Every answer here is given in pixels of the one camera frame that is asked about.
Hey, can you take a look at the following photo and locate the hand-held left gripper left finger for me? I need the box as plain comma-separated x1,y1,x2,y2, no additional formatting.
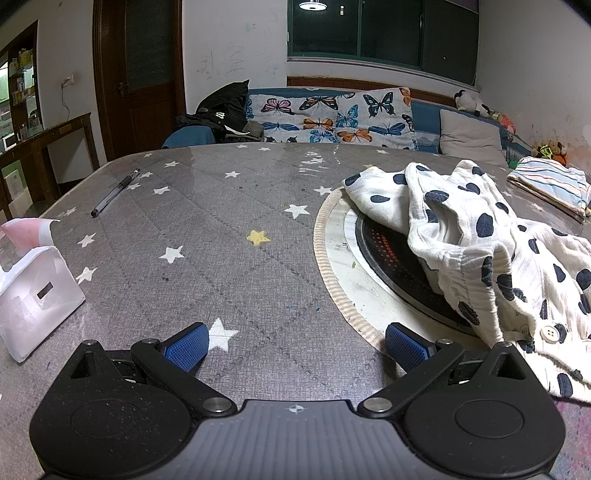
58,322,238,419

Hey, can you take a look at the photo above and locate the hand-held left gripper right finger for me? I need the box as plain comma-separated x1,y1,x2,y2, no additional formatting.
358,322,543,419

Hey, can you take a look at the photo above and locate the white dark-spotted garment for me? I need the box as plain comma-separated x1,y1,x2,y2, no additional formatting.
342,159,591,398

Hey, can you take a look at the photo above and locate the round black table heater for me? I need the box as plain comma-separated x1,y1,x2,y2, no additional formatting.
344,203,481,337

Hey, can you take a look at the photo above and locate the grey star tablecloth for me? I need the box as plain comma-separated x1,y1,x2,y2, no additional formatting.
0,142,591,416

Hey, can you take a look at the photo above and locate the white tissue pack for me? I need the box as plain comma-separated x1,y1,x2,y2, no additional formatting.
0,218,86,363

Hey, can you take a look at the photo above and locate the black clear ballpoint pen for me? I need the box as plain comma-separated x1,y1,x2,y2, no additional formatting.
90,168,140,218

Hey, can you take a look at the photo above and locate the blue sofa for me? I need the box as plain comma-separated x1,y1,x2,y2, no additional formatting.
161,87,532,169

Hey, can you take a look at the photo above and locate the folded striped cloth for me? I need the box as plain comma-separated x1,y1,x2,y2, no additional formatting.
506,156,591,224

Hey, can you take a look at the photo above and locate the grey pillow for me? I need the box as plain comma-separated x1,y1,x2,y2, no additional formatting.
438,109,509,168

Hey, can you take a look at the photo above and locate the butterfly print pillow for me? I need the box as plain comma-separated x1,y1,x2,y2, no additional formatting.
246,92,356,145
335,87,416,151

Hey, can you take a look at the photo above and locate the brown wooden door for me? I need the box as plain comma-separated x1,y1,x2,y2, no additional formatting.
92,0,187,162

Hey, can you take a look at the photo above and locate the black jacket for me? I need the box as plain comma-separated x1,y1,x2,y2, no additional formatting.
175,80,265,143

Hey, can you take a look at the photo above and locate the yellow black plush toy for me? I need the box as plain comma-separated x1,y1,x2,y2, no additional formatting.
531,140,570,168

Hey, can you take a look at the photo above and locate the orange plush toy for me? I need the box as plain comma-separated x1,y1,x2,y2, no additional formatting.
489,108,516,136

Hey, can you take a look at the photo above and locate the white black plush toy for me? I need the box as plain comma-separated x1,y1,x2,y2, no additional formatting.
454,90,491,117

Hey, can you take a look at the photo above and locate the wooden desk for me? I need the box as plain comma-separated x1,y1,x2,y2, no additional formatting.
0,112,100,222

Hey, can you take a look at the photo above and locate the wooden glass display cabinet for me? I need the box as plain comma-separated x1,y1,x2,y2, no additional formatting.
0,21,45,153

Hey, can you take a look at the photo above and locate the green framed window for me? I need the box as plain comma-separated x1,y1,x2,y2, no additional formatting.
286,0,481,86

